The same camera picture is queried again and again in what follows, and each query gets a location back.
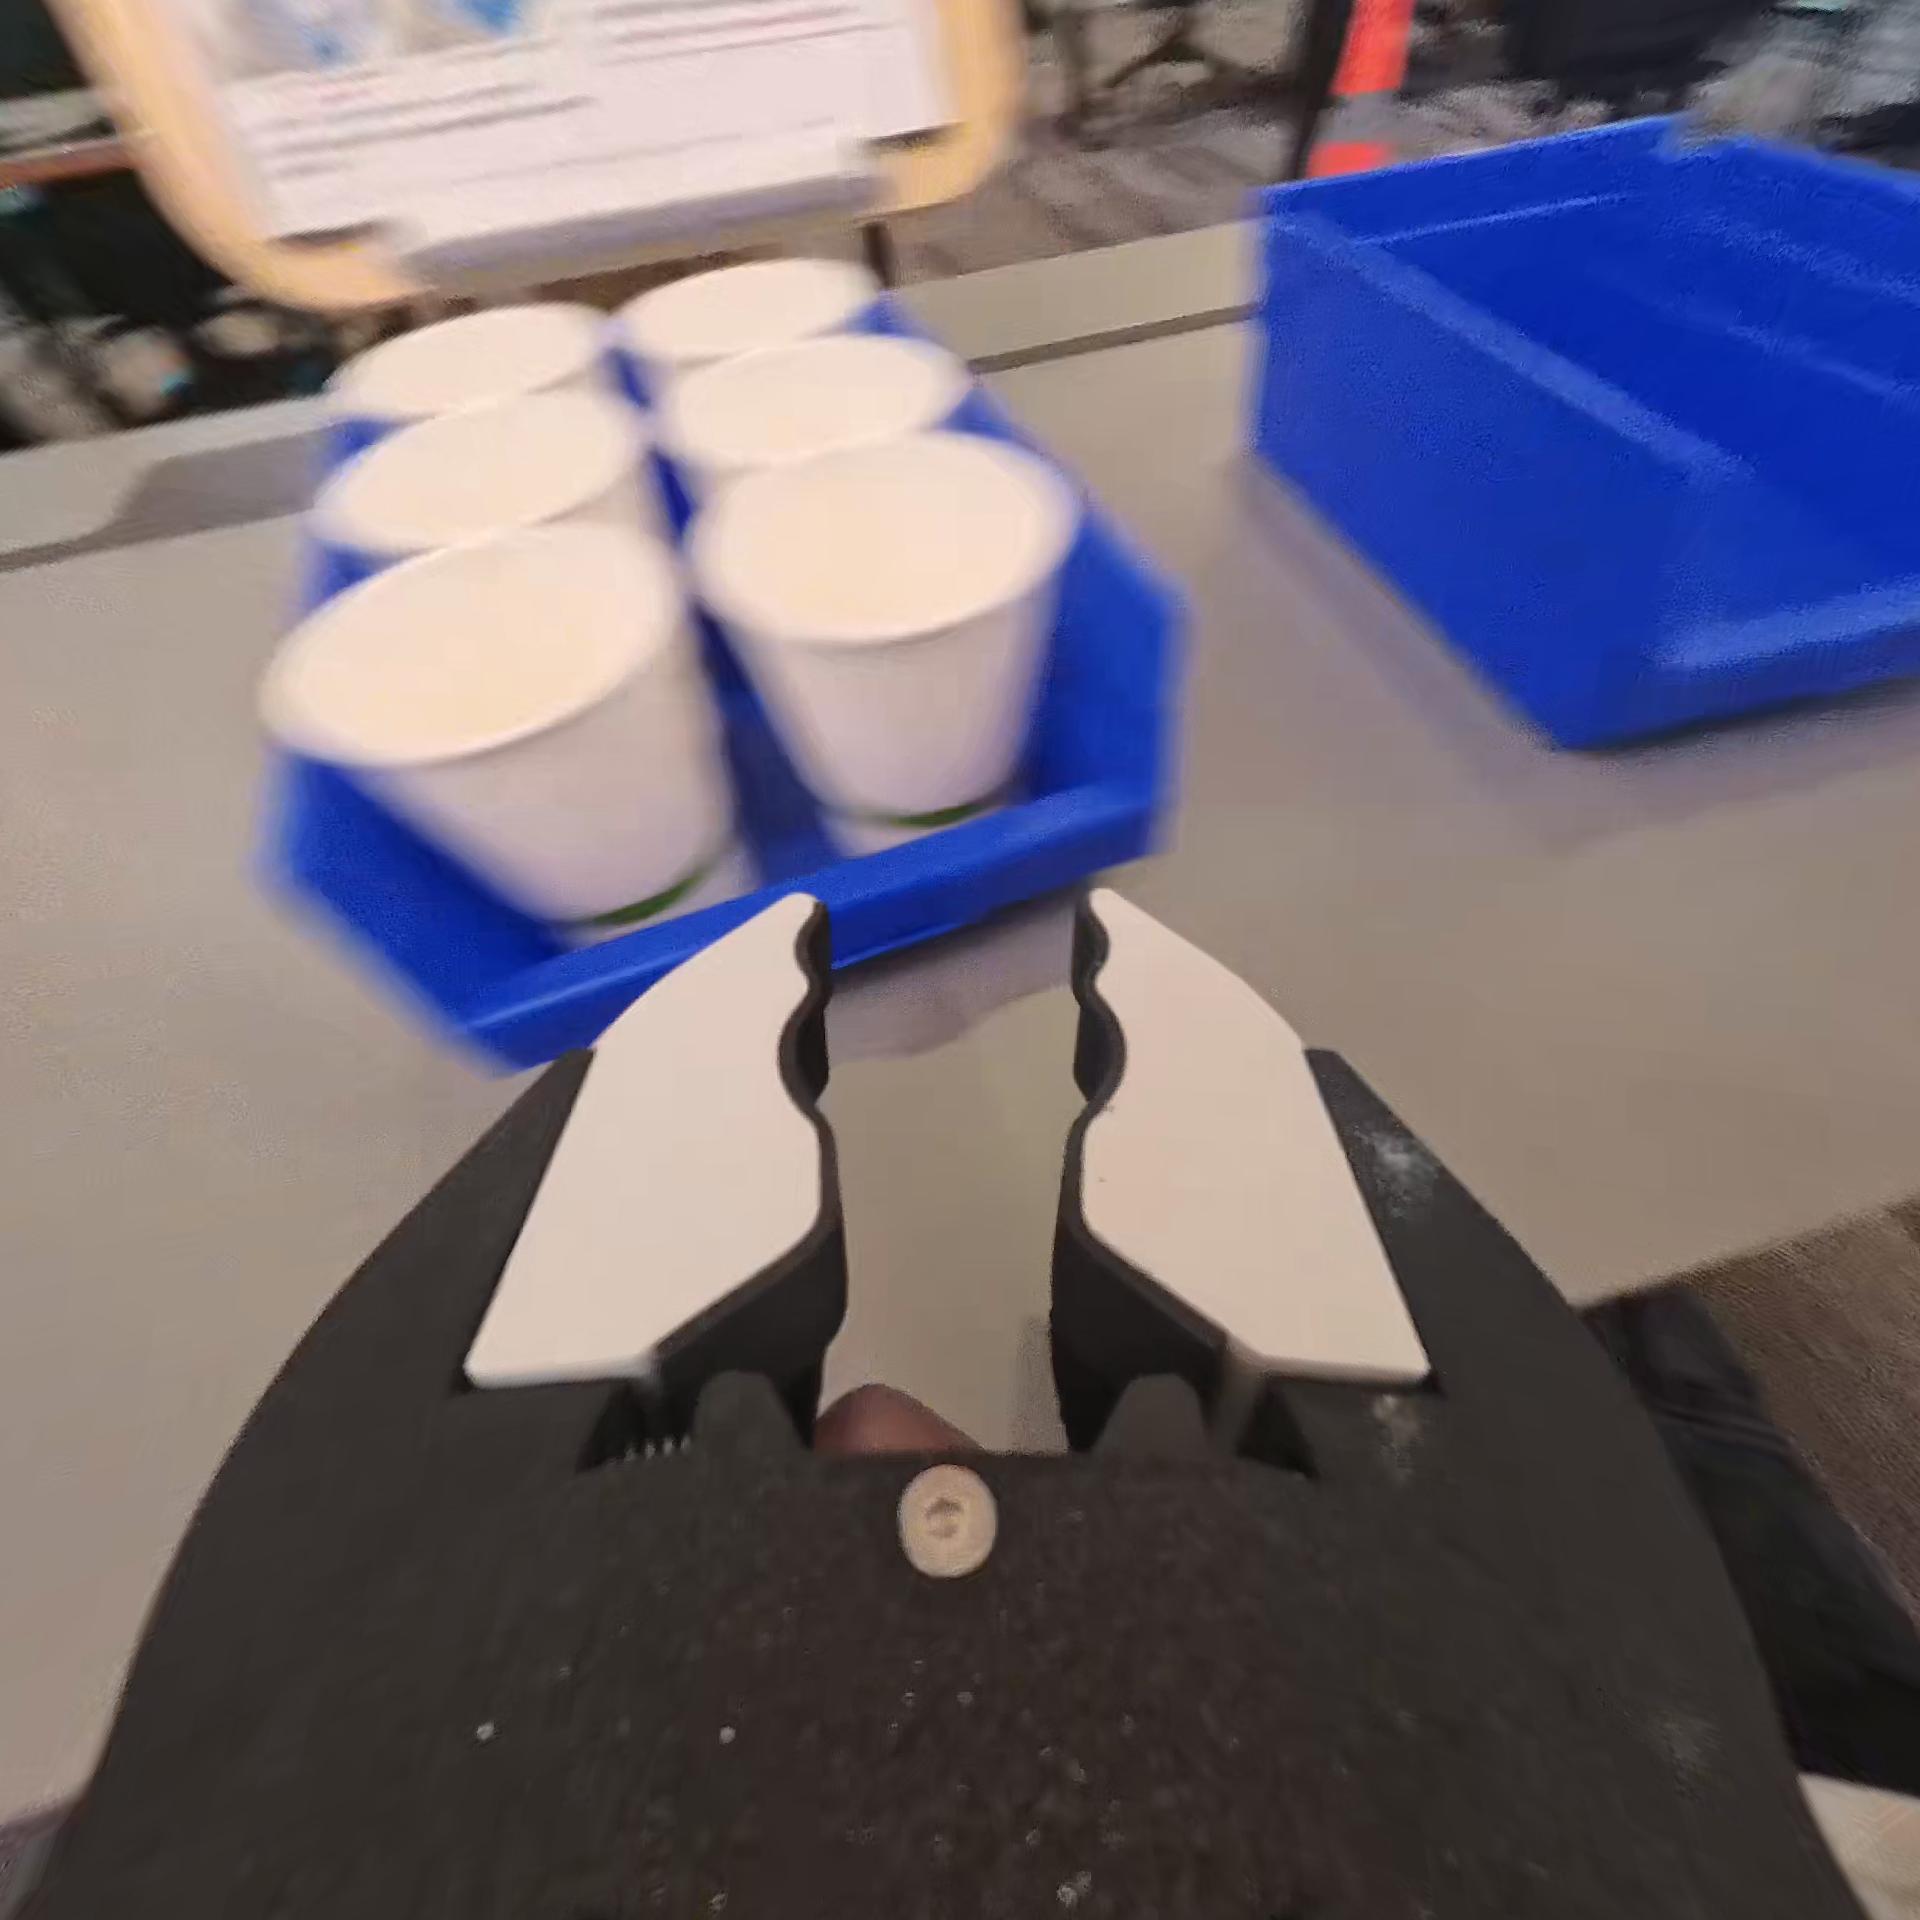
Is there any wooden document board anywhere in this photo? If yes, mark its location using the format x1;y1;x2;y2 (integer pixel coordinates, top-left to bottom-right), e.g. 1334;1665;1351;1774
46;0;1028;310

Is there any blue plastic bin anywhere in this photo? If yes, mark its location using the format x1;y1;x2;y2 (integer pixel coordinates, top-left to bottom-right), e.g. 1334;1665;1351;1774
1252;118;1920;753
257;293;1186;1075

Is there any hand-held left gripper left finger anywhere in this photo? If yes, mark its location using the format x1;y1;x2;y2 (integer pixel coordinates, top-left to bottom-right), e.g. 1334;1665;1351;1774
463;895;849;1445

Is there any printed instruction sheet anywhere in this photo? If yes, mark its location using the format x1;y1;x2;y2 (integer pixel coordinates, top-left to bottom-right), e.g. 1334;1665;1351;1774
211;0;962;250

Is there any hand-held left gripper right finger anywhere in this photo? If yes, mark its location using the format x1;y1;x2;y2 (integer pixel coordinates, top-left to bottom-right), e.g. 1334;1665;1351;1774
1049;888;1431;1454

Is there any black office chair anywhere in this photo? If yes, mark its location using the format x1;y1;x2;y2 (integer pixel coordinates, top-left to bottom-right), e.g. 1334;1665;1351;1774
1507;0;1772;93

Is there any set of white paper cups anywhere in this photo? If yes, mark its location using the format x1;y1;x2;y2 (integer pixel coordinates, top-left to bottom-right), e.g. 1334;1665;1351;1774
259;259;1082;939

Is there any orange traffic cone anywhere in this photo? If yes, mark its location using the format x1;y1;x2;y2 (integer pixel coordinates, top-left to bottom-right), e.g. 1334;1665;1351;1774
1306;0;1419;184

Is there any person's left hand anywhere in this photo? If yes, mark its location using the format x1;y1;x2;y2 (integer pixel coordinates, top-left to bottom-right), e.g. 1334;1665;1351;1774
814;1383;982;1456

